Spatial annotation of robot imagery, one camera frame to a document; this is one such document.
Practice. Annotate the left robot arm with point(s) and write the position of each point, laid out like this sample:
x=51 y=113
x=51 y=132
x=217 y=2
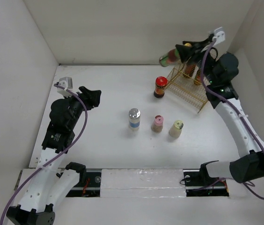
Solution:
x=45 y=189

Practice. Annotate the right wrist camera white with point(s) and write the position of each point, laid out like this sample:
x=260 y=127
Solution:
x=218 y=36

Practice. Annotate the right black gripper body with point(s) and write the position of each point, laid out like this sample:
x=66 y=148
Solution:
x=209 y=62

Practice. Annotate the yellow-cap sauce bottle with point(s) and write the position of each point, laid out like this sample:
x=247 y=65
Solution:
x=197 y=75
x=170 y=57

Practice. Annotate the tall black-cap glass bottle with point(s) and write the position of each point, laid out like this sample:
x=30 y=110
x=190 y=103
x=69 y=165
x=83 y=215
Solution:
x=189 y=70

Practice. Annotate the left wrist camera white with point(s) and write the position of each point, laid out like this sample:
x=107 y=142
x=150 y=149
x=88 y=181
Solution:
x=64 y=84

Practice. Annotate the yellow-cap beige jar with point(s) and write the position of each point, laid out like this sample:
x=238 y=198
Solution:
x=176 y=129

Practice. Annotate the yellow-cap sauce bottle front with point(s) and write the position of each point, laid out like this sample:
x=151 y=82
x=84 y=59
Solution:
x=170 y=57

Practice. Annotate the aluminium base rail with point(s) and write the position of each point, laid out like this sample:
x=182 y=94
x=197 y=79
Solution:
x=143 y=183

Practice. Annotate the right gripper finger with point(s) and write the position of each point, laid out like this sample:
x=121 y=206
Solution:
x=201 y=44
x=185 y=52

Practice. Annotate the silver-cap blue-label shaker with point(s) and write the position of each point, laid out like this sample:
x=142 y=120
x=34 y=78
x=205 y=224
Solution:
x=134 y=119

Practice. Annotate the red-cap dark sauce jar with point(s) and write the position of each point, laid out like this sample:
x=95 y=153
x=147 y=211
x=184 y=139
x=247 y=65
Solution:
x=160 y=84

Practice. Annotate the yellow wire basket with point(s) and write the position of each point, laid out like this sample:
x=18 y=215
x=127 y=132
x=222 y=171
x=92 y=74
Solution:
x=185 y=88

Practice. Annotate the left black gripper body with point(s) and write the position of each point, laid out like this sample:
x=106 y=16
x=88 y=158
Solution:
x=77 y=107

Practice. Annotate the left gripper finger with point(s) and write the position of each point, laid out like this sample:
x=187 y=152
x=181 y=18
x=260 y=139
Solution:
x=94 y=98
x=86 y=91

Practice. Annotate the pink-cap spice jar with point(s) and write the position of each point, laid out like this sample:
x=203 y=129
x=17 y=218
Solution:
x=157 y=124

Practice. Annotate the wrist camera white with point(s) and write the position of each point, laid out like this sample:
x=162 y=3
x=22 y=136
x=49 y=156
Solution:
x=218 y=36
x=64 y=84

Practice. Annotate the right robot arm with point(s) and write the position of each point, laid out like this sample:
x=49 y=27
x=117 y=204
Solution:
x=225 y=101

